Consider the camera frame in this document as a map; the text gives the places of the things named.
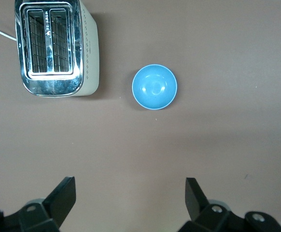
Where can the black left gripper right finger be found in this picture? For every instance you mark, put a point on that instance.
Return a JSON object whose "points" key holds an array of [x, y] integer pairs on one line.
{"points": [[193, 198]]}

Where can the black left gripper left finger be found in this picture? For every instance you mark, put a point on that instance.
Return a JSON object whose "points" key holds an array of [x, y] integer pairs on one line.
{"points": [[60, 198]]}

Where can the blue bowl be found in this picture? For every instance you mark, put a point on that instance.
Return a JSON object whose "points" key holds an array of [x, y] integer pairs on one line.
{"points": [[154, 87]]}

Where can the brown table cover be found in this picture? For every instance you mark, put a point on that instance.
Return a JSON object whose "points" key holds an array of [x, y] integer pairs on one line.
{"points": [[203, 145]]}

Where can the beige chrome two-slot toaster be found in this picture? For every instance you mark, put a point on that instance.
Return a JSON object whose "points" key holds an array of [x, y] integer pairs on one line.
{"points": [[89, 60]]}

